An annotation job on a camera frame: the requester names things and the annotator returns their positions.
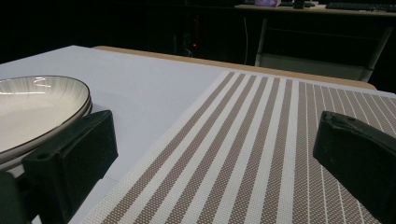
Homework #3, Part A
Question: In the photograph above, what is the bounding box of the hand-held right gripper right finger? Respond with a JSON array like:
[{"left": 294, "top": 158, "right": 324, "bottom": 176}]
[{"left": 312, "top": 110, "right": 396, "bottom": 224}]

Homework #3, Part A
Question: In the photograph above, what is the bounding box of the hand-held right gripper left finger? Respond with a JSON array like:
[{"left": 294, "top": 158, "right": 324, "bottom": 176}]
[{"left": 21, "top": 109, "right": 120, "bottom": 224}]

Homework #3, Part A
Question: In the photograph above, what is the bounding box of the white plate with dark rim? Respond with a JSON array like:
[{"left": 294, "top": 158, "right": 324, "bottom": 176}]
[
  {"left": 0, "top": 95, "right": 93, "bottom": 172},
  {"left": 0, "top": 75, "right": 92, "bottom": 155}
]

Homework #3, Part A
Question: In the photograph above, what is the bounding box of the white board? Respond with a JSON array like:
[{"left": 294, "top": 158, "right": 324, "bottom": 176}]
[{"left": 0, "top": 45, "right": 396, "bottom": 224}]

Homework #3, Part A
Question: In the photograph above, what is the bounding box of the brown and white striped placemat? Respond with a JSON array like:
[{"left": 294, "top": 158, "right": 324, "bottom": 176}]
[{"left": 81, "top": 70, "right": 396, "bottom": 224}]

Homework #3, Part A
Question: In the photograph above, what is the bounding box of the black keyboard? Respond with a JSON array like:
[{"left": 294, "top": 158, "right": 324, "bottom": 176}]
[{"left": 324, "top": 2, "right": 396, "bottom": 13}]

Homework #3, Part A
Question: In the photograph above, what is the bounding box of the dark computer tower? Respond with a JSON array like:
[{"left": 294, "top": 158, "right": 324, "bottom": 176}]
[{"left": 172, "top": 12, "right": 205, "bottom": 59}]

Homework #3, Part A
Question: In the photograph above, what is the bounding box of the wooden table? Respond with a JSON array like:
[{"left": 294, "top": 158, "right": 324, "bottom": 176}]
[{"left": 92, "top": 45, "right": 377, "bottom": 91}]

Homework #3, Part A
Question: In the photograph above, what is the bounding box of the purple tissue box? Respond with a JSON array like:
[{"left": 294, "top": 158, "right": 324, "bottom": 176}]
[{"left": 254, "top": 0, "right": 282, "bottom": 8}]

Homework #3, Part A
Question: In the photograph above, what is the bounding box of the desk with white metal frame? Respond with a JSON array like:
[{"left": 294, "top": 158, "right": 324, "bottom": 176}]
[{"left": 233, "top": 2, "right": 396, "bottom": 83}]

